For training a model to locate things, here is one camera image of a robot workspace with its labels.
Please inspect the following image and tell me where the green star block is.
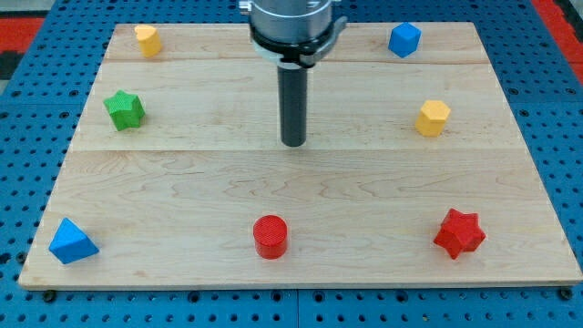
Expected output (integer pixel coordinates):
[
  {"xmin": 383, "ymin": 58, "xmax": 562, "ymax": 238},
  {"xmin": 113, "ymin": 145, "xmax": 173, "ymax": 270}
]
[{"xmin": 103, "ymin": 90, "xmax": 145, "ymax": 131}]

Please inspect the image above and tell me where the yellow heart block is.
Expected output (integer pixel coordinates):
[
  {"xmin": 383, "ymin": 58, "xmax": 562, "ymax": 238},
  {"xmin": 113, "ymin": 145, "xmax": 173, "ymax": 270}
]
[{"xmin": 134, "ymin": 24, "xmax": 162, "ymax": 57}]

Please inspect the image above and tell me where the yellow hexagon block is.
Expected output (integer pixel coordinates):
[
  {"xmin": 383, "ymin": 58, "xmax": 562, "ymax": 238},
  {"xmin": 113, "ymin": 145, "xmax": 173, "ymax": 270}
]
[{"xmin": 414, "ymin": 100, "xmax": 451, "ymax": 137}]

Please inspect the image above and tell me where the blue triangle block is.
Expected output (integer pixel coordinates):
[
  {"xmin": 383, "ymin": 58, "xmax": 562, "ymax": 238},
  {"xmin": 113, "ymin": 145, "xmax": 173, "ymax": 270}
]
[{"xmin": 48, "ymin": 218, "xmax": 99, "ymax": 264}]

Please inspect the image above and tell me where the red star block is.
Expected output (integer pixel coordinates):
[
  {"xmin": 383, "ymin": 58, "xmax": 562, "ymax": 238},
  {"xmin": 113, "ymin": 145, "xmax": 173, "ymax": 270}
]
[{"xmin": 434, "ymin": 208, "xmax": 486, "ymax": 260}]

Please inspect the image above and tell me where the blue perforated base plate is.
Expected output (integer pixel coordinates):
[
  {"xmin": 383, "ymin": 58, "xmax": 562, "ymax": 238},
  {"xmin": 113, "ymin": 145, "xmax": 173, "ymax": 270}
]
[{"xmin": 1, "ymin": 0, "xmax": 582, "ymax": 327}]

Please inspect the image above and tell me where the red cylinder block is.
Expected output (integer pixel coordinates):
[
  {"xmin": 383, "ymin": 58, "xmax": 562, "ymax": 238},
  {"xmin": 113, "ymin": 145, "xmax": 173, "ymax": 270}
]
[{"xmin": 252, "ymin": 215, "xmax": 288, "ymax": 260}]

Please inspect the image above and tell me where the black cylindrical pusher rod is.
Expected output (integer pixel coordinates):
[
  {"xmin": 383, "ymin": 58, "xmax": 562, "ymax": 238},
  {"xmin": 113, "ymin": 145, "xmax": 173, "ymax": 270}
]
[{"xmin": 277, "ymin": 67, "xmax": 307, "ymax": 147}]

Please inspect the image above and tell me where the wooden board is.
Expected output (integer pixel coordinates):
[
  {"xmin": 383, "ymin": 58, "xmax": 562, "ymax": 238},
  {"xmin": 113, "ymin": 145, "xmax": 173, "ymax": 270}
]
[{"xmin": 18, "ymin": 22, "xmax": 582, "ymax": 291}]

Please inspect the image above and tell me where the blue cube block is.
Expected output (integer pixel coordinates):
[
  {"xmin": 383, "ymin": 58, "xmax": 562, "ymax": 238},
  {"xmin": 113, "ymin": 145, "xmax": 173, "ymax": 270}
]
[{"xmin": 388, "ymin": 22, "xmax": 422, "ymax": 58}]

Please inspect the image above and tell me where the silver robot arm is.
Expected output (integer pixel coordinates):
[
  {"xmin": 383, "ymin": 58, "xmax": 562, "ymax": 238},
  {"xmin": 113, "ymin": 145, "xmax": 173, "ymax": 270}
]
[{"xmin": 239, "ymin": 0, "xmax": 347, "ymax": 69}]

